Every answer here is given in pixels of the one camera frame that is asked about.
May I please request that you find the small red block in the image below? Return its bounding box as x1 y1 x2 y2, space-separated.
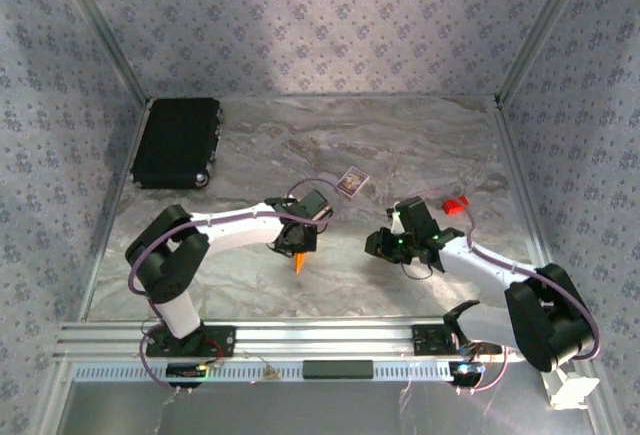
442 194 471 216

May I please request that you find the small purple card box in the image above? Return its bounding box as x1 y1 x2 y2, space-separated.
333 165 372 200

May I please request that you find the black rectangular bar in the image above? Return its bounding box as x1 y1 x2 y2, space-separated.
301 360 375 381

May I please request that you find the black ribbed hard case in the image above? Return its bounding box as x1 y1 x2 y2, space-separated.
128 97 225 190

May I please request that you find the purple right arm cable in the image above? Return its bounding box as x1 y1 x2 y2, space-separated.
412 188 601 396

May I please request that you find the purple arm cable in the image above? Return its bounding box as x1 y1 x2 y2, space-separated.
412 188 601 396
128 177 346 396

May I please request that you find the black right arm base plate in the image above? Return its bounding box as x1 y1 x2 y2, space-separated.
411 323 504 356

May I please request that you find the wide aluminium rail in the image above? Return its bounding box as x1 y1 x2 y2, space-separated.
53 319 599 362

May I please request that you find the aluminium frame bar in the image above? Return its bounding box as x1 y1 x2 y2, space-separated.
494 102 571 319
78 99 154 321

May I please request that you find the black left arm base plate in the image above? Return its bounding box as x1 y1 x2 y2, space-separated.
144 324 237 359

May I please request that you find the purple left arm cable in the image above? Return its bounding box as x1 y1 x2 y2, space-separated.
128 177 346 396

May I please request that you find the white plastic bracket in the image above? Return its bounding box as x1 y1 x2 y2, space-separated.
539 367 601 411

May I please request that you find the slotted grey cable duct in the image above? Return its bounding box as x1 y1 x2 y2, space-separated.
72 360 481 384

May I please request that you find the aluminium frame post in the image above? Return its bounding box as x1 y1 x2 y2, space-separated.
497 0 599 104
52 0 151 104

